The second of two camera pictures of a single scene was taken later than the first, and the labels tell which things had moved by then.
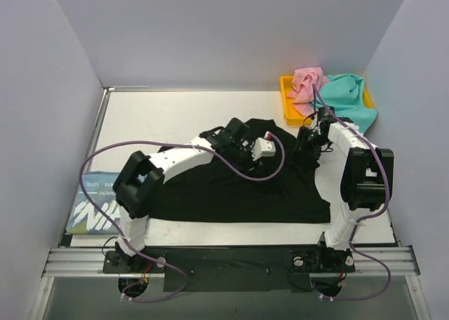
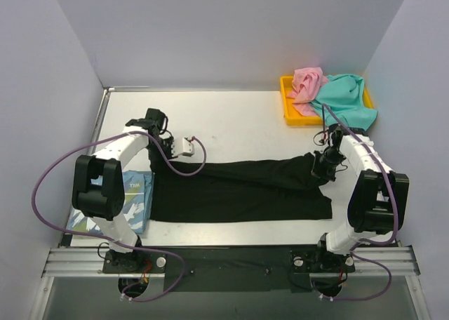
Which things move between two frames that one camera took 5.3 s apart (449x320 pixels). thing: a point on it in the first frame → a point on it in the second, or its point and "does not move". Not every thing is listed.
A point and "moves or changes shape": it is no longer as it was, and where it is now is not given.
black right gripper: x=304 y=142 → x=321 y=168
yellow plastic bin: x=292 y=113 does not move
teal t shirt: x=344 y=93 does not move
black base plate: x=230 y=269 does not move
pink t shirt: x=303 y=81 does not move
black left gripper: x=243 y=152 → x=160 y=151
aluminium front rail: x=368 y=261 does not move
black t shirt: x=278 y=189 moves or changes shape
